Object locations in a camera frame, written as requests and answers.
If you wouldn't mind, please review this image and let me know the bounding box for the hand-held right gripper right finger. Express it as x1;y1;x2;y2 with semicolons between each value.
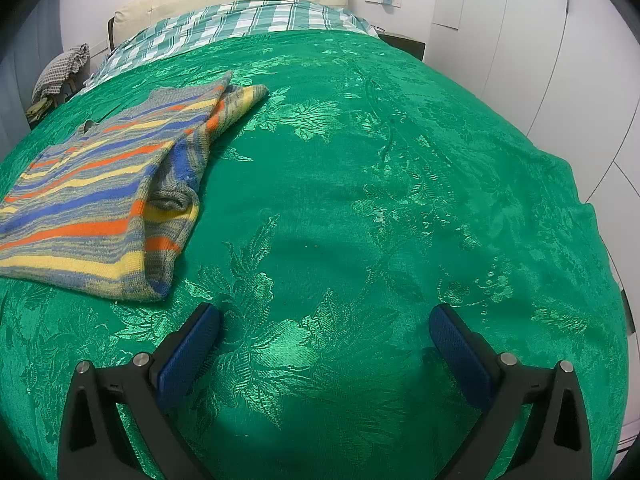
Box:
429;303;593;480

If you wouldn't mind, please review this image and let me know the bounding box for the white wardrobe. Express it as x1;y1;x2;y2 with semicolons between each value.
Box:
427;0;640;466

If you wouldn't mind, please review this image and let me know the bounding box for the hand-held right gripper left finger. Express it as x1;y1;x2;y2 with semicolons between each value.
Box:
57;302;223;480

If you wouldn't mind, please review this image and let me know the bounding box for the grey checked cloth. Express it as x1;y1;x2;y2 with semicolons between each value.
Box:
31;43;91;107

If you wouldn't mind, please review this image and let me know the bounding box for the striped knit sweater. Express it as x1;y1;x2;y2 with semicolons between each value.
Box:
0;71;271;303

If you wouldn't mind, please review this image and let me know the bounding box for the green floral bedspread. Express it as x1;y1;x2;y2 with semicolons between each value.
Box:
0;29;630;480

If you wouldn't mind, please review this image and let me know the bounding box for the green white plaid sheet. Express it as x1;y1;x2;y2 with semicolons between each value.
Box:
80;0;383;96

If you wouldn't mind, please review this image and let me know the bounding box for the yellow green cloth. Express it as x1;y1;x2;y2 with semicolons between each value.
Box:
25;97;55;124

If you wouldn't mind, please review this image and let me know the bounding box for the dark nightstand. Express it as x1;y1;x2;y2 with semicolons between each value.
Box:
376;29;427;62

